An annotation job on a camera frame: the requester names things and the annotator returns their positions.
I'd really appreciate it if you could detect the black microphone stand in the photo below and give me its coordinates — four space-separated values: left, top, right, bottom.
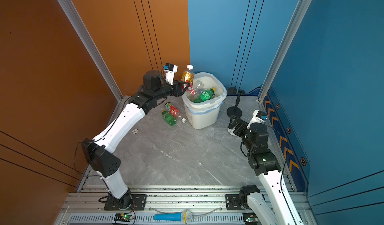
227 87 246 118

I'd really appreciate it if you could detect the red yellow label bottle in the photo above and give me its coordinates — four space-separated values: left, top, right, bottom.
181 65 195 91

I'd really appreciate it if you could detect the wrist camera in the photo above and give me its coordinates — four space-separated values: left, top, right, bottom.
163 63 178 85
247 110 268 129

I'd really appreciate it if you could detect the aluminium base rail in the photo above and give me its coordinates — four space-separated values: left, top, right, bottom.
53 184 310 225

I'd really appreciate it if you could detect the left green circuit board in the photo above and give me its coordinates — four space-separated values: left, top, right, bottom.
114 213 136 223

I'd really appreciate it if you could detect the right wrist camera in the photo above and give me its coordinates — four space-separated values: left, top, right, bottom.
247 110 268 129

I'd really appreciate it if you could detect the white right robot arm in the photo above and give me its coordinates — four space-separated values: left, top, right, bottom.
229 116 303 225

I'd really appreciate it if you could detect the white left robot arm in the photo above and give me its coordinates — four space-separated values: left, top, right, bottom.
81 70 190 210

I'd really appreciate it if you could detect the white plastic waste bin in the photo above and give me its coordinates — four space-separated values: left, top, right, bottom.
182 72 227 130

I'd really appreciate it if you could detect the right green circuit board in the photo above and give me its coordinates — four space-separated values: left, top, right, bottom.
243 213 259 225

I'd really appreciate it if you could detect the clear cola bottle yellow cap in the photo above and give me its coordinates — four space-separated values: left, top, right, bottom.
190 80 204 98

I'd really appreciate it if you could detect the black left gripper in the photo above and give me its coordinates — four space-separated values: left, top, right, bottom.
152 79 190 103

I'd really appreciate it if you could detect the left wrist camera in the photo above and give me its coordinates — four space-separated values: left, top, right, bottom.
163 63 178 85

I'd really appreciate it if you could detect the aluminium corner post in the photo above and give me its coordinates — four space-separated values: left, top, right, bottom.
258 0 312 102
57 0 123 101

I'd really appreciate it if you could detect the aluminium corner post right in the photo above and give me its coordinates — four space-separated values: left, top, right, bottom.
258 0 312 102

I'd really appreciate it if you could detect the aluminium corner post left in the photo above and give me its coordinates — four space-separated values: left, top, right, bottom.
57 0 123 101

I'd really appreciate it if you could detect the green bottle yellow cap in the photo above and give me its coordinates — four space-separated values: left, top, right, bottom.
193 87 216 103

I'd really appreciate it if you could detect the red cartoon label bottle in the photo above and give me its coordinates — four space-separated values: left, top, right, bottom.
164 102 187 123

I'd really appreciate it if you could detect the dark green soda bottle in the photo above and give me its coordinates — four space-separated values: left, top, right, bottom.
162 110 177 126

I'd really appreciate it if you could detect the blue handheld microphone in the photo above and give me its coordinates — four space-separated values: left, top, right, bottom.
154 210 193 224

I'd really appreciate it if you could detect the green circuit board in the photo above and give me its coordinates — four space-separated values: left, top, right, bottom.
114 213 136 223
243 213 259 225

